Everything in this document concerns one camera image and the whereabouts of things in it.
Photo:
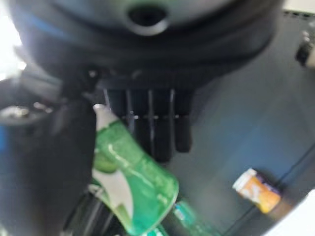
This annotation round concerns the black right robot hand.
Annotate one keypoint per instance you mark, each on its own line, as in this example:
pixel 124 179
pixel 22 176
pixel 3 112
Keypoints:
pixel 137 61

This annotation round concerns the green liquid bottle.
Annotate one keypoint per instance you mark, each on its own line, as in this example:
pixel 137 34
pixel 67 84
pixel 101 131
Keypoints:
pixel 137 177

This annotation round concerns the orange and white small box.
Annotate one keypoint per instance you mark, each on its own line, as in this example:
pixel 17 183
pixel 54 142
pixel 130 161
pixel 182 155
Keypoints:
pixel 257 189

